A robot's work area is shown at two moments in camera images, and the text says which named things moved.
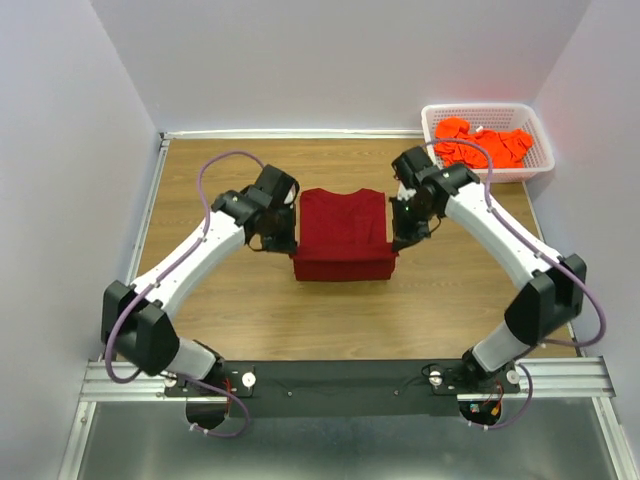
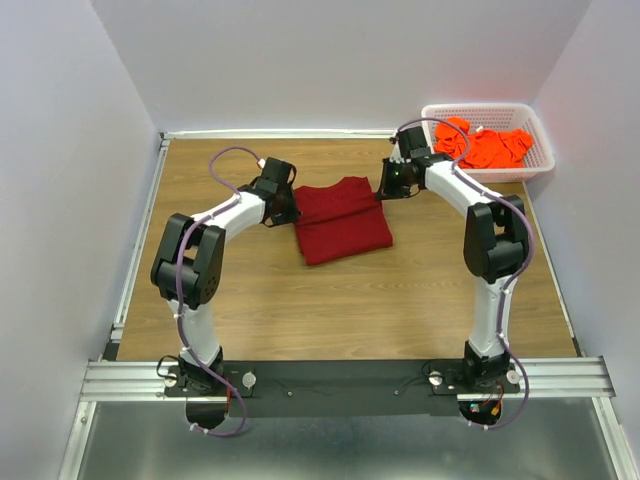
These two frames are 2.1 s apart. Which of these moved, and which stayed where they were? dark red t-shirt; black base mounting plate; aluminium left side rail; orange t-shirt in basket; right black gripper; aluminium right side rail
Moved: dark red t-shirt; right black gripper
Stayed: orange t-shirt in basket; aluminium left side rail; black base mounting plate; aluminium right side rail
